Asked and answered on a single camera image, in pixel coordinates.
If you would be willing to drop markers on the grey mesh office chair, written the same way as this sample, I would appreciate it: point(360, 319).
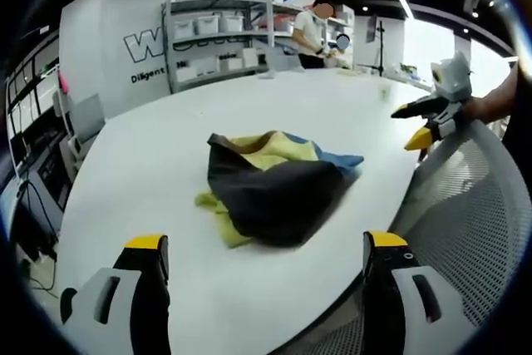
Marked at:
point(469, 205)

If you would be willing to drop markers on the small white box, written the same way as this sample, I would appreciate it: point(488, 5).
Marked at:
point(268, 75)

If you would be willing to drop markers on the black tripod stand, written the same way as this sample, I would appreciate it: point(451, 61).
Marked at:
point(381, 45)

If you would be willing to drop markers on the grey panel chair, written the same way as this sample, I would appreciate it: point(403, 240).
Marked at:
point(87, 118)

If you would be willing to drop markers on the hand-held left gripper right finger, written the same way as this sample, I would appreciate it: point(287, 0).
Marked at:
point(399, 313)

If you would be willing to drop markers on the grey metal shelving unit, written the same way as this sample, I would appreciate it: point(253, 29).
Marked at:
point(253, 39)

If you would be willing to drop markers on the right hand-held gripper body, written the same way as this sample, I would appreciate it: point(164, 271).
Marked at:
point(453, 78)

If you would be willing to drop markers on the group of white storage boxes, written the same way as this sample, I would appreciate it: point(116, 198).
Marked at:
point(208, 26)

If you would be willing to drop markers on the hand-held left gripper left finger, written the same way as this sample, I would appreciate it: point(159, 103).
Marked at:
point(124, 313)

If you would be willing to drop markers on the pink tag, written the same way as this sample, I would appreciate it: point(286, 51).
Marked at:
point(63, 82)

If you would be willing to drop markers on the person's dark clothing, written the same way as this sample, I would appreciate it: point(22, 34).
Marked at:
point(521, 105)

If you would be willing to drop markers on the black equipment rack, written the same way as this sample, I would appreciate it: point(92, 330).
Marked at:
point(50, 168)

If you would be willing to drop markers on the navy yellow blue garment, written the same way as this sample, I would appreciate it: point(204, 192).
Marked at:
point(274, 197)

